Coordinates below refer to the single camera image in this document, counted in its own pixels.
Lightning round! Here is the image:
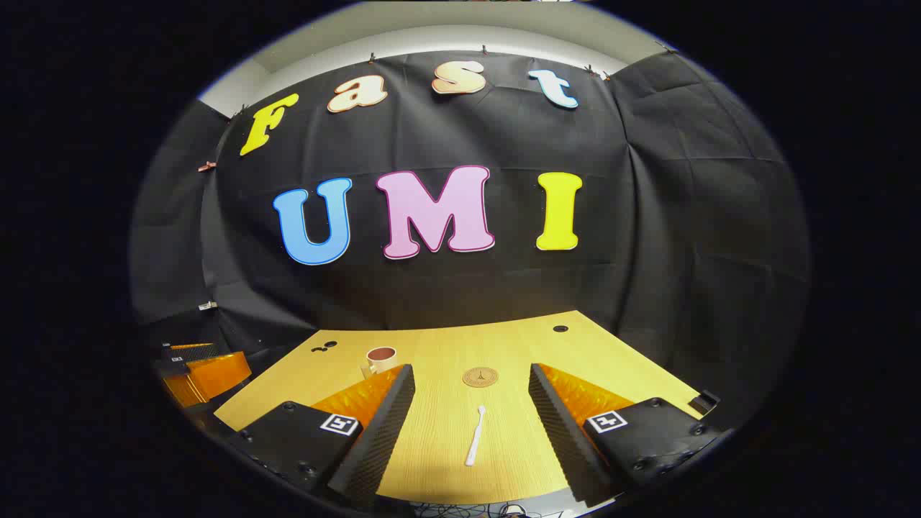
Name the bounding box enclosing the white toothbrush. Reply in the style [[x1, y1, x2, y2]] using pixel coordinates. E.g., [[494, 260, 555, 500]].
[[465, 405, 487, 467]]

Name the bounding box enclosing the black backdrop cloth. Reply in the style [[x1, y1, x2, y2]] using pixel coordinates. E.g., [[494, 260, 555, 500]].
[[130, 49, 812, 432]]

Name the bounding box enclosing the light wooden desktop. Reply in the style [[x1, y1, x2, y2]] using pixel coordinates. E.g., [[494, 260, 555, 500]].
[[214, 310, 704, 506]]

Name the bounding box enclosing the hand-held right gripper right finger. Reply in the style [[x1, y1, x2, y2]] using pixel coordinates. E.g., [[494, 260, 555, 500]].
[[528, 363, 724, 507]]

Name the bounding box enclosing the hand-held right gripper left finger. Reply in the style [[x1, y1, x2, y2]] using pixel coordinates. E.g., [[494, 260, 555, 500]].
[[229, 363, 417, 506]]

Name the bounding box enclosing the beige cup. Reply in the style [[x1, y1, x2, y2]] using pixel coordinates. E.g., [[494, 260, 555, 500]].
[[360, 346, 399, 380]]

